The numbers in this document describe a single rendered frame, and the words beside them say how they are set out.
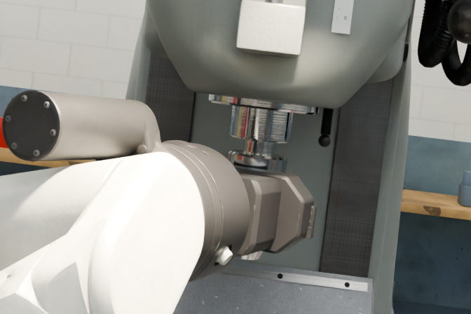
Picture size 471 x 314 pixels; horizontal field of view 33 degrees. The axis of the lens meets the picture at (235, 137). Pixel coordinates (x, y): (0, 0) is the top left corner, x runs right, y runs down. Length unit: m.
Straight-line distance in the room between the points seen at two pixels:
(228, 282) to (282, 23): 0.56
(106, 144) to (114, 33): 4.51
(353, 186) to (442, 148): 3.93
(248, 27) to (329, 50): 0.07
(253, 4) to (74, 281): 0.23
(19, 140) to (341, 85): 0.24
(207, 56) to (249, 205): 0.10
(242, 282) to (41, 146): 0.63
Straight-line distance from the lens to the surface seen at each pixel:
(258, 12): 0.49
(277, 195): 0.55
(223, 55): 0.53
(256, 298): 0.99
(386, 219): 1.01
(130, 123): 0.44
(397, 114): 1.00
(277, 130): 0.60
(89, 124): 0.40
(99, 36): 4.94
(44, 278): 0.33
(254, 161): 0.59
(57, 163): 4.15
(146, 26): 0.73
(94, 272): 0.33
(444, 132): 4.93
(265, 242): 0.54
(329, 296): 1.00
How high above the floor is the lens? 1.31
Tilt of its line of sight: 3 degrees down
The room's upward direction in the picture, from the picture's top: 7 degrees clockwise
